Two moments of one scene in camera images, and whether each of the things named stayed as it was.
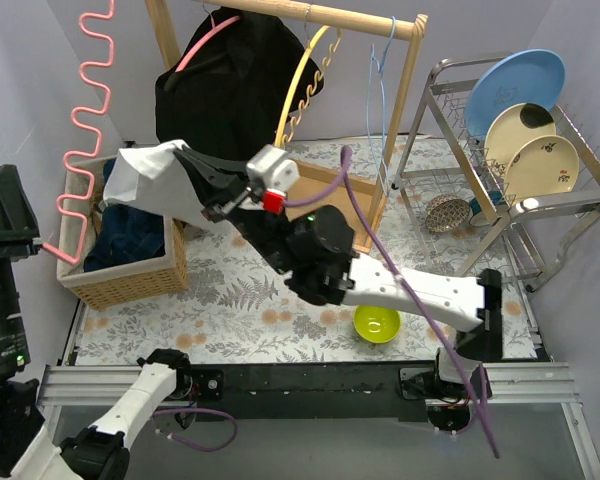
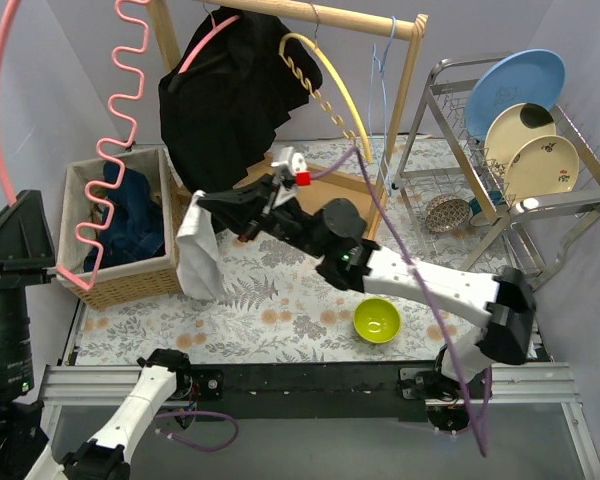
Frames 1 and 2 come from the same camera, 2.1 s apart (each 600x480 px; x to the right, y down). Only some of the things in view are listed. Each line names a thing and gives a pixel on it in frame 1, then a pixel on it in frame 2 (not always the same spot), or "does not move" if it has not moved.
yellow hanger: [310, 44] -> [351, 135]
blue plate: [531, 76] does not move
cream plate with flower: [538, 166] does not move
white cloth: [139, 162] -> [200, 271]
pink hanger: [215, 27] does not move
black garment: [230, 98] does not move
